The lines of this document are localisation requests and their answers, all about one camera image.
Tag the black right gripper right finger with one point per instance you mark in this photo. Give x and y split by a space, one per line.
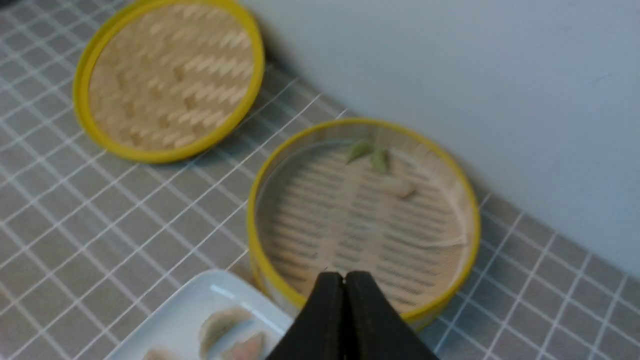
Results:
376 331

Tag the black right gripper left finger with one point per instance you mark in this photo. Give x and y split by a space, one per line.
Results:
315 334

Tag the green dumpling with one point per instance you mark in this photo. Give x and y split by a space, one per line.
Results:
358 149
379 161

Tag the pink dumpling on plate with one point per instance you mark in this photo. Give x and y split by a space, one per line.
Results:
249 349

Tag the white square plate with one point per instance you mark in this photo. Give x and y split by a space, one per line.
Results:
173 328

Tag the yellow rimmed bamboo steamer basket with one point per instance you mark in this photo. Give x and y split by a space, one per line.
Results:
310 212

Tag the white dumpling in steamer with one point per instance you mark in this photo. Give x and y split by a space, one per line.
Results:
396 187

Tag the yellow rimmed woven bamboo lid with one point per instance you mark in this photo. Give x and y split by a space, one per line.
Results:
164 80

